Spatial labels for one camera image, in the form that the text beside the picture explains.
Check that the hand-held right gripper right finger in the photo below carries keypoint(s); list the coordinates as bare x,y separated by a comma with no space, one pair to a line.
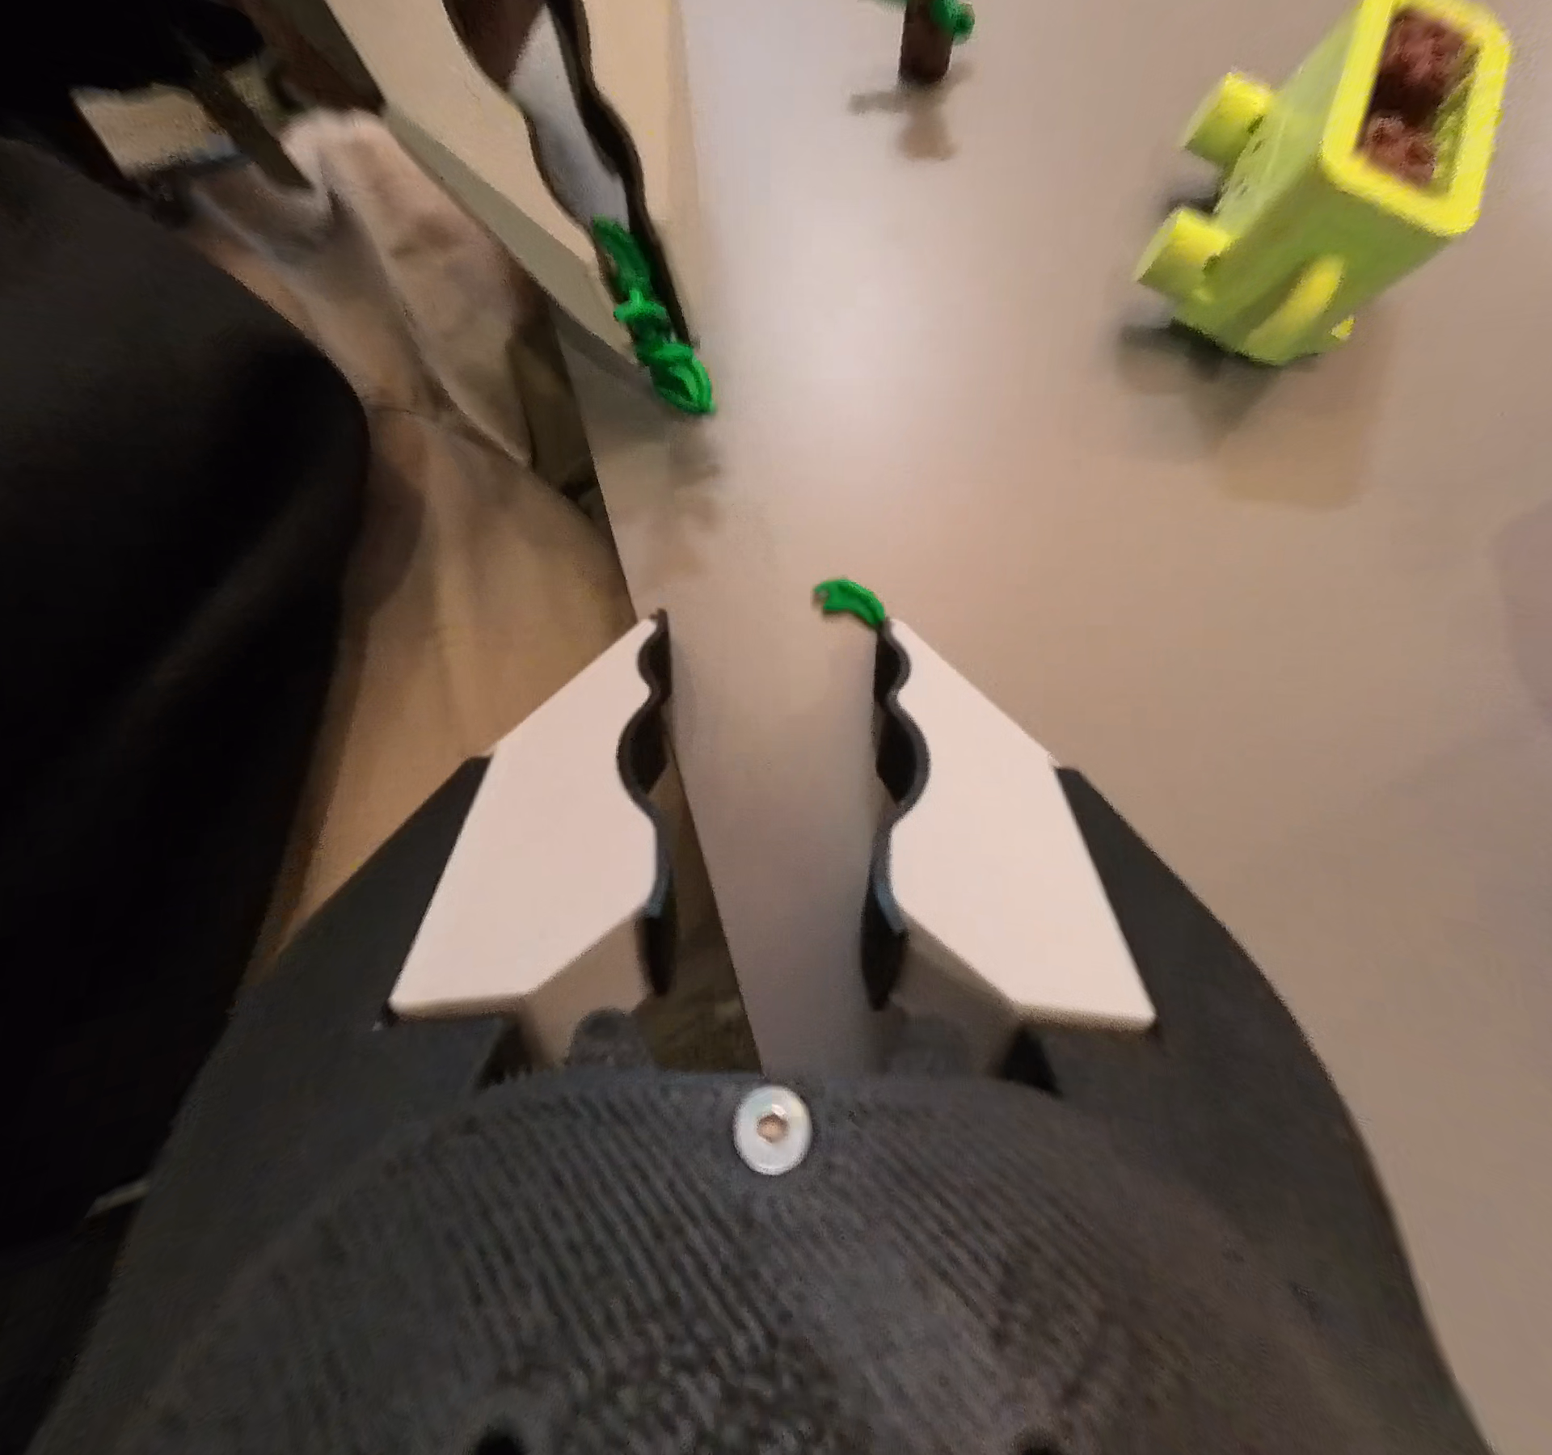
1006,873

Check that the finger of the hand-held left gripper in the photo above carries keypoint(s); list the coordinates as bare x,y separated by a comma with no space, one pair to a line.
412,62
637,50

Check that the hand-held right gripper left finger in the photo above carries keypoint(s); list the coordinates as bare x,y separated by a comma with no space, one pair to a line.
533,861

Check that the green spiky toy brick plant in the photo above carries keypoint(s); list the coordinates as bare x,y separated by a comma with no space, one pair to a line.
660,352

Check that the small green toy brick leaf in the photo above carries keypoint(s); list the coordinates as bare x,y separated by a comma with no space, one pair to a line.
852,601

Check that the person's tan trousers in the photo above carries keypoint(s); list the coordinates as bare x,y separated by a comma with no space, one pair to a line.
460,534

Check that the person's black top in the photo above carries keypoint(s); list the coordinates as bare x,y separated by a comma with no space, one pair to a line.
145,631

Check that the lime green toy brick planter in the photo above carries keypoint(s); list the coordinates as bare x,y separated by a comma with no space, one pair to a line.
1309,219

